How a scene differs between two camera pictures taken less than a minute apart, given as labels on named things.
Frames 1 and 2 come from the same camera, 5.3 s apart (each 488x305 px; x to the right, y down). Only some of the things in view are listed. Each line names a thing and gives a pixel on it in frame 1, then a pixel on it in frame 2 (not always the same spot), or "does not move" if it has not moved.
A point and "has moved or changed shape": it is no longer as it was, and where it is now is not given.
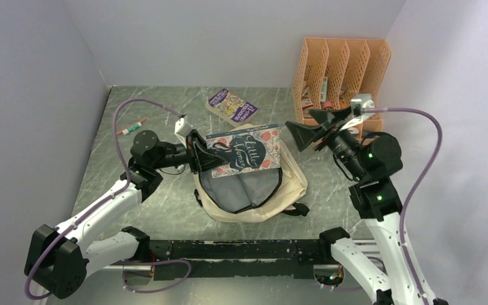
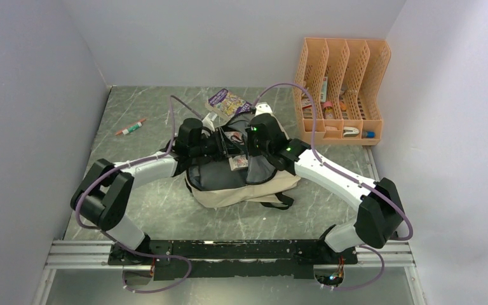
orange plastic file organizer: x=333 y=74 does not move
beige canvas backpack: x=254 y=196 has moved or changed shape
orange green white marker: x=126 y=131 does not move
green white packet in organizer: x=324 y=89 does not move
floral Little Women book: x=245 y=150 has moved or changed shape
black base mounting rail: x=282 y=258 does not move
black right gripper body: x=345 y=145 to x=255 y=147
